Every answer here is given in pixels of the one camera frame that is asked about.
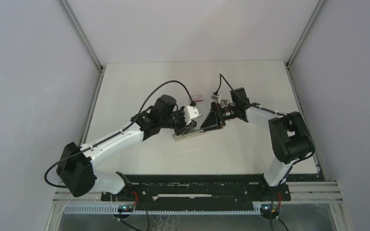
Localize left black camera cable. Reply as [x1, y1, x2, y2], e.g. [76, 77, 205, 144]
[44, 80, 197, 189]

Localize white slotted cable duct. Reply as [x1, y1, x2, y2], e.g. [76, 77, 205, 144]
[64, 204, 262, 216]

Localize red white staple box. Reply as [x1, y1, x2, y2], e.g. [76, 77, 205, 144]
[191, 94, 203, 103]

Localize right controller board with wires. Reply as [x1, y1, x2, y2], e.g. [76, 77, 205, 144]
[260, 193, 289, 231]

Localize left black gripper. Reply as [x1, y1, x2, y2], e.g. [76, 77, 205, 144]
[160, 106, 195, 136]

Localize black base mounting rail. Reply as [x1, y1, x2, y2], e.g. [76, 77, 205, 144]
[68, 173, 323, 213]

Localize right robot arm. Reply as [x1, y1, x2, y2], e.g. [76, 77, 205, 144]
[200, 88, 315, 200]

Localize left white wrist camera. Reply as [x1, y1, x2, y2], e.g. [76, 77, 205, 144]
[184, 106, 201, 125]

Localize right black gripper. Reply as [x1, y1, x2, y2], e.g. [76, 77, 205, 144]
[200, 102, 238, 131]

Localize right black camera cable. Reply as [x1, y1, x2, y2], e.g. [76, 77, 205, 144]
[216, 73, 317, 167]

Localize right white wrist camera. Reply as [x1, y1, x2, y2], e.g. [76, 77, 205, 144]
[211, 92, 222, 103]

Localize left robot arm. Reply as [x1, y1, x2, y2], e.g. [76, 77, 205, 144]
[55, 95, 199, 201]

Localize controller board with wires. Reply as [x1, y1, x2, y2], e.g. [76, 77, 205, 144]
[260, 193, 289, 231]
[110, 191, 152, 231]

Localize black camera cable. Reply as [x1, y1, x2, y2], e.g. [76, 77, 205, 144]
[216, 73, 317, 167]
[44, 80, 197, 189]

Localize left controller board with wires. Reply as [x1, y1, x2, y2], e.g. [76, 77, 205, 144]
[110, 191, 152, 231]

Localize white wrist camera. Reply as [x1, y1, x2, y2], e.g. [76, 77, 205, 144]
[184, 106, 201, 125]
[211, 92, 222, 103]

